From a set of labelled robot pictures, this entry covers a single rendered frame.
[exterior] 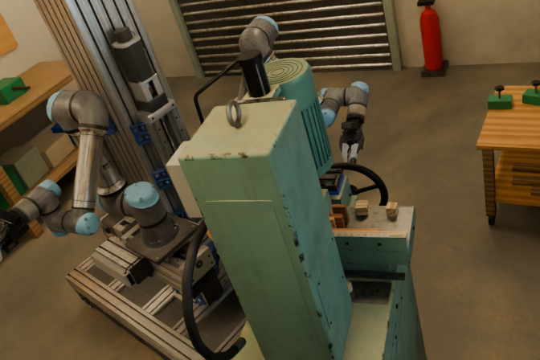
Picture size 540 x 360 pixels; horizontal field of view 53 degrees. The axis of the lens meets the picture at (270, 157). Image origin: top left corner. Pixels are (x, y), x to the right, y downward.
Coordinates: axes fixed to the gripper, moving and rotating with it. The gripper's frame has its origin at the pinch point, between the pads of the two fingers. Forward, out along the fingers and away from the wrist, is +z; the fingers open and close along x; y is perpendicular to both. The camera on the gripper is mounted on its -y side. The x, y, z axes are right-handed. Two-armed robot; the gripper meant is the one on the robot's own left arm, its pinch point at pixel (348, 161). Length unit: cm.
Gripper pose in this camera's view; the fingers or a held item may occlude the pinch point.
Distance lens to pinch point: 205.2
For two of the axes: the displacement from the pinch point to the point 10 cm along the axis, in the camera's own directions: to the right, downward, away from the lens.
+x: -9.3, -0.4, 3.5
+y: 3.0, 4.2, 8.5
